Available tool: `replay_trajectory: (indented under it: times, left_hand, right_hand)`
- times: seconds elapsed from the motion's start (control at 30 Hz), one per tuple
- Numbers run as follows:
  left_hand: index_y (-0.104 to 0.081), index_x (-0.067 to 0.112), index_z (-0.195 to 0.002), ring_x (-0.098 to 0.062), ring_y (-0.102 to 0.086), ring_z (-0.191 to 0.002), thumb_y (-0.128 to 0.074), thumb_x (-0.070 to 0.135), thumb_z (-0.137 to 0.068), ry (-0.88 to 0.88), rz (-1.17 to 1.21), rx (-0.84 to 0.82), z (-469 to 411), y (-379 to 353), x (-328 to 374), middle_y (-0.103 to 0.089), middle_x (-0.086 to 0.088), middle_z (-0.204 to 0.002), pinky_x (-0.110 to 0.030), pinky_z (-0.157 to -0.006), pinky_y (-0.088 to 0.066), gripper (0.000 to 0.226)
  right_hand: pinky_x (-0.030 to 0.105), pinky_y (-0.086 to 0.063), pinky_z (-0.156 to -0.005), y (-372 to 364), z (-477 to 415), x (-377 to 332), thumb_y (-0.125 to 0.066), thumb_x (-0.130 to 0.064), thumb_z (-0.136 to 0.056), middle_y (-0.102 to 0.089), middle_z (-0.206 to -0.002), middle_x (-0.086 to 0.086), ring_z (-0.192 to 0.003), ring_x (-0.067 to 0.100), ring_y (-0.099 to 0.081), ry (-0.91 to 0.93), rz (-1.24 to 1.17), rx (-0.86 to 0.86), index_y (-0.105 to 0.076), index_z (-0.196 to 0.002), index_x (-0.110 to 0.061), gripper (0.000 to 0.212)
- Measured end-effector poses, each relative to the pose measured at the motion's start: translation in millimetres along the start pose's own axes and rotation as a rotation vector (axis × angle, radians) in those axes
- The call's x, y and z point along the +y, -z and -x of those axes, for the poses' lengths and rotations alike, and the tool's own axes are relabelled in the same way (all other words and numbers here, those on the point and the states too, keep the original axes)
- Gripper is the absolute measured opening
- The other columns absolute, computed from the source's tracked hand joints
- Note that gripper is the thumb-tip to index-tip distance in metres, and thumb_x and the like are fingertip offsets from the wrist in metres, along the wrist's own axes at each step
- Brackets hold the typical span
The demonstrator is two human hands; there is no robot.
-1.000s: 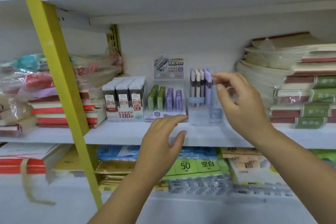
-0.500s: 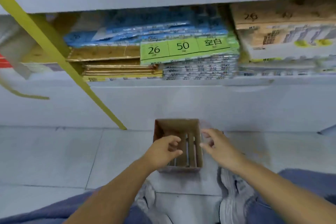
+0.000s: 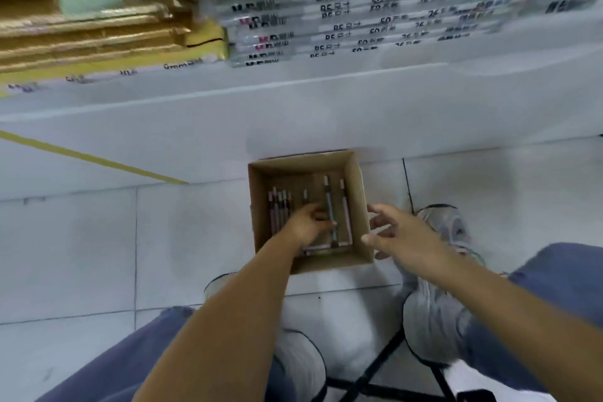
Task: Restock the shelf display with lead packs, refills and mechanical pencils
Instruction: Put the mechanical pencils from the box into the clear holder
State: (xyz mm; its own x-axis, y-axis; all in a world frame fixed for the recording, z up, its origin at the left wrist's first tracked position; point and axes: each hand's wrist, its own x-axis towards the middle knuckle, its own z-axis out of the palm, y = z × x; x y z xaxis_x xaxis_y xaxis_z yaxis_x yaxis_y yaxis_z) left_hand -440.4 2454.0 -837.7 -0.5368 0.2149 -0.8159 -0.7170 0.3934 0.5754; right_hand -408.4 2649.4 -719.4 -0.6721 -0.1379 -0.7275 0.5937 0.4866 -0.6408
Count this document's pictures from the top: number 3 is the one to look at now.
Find person's right hand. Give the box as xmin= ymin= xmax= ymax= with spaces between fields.
xmin=361 ymin=203 xmax=447 ymax=278

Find person's left hand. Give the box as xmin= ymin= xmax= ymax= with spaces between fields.
xmin=283 ymin=203 xmax=338 ymax=252

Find person's right forearm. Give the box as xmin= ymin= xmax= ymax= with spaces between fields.
xmin=423 ymin=246 xmax=603 ymax=402

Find person's left forearm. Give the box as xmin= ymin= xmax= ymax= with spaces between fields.
xmin=133 ymin=233 xmax=308 ymax=402

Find grey blue pen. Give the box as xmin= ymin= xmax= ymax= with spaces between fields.
xmin=323 ymin=175 xmax=339 ymax=248

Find white pen with dark tip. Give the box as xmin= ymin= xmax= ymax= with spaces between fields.
xmin=339 ymin=180 xmax=353 ymax=245

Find row of dark pens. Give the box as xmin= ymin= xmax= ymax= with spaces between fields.
xmin=267 ymin=187 xmax=294 ymax=236

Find open brown cardboard box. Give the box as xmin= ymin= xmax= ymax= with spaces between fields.
xmin=247 ymin=149 xmax=376 ymax=275

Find person's grey right sneaker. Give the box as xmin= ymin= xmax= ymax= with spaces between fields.
xmin=415 ymin=204 xmax=487 ymax=267

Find person's grey sneaker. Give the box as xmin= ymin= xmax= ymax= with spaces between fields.
xmin=204 ymin=272 xmax=238 ymax=307
xmin=415 ymin=204 xmax=487 ymax=267

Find person's grey left sneaker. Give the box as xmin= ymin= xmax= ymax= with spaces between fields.
xmin=204 ymin=272 xmax=238 ymax=307

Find yellow foam board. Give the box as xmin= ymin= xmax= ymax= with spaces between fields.
xmin=0 ymin=20 xmax=230 ymax=97

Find stack of clear printed sheets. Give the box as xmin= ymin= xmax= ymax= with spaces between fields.
xmin=191 ymin=0 xmax=603 ymax=69

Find person's left leg blue jeans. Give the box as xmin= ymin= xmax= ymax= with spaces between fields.
xmin=35 ymin=305 xmax=327 ymax=402

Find black metal stool frame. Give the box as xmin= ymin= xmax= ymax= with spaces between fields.
xmin=324 ymin=326 xmax=496 ymax=402

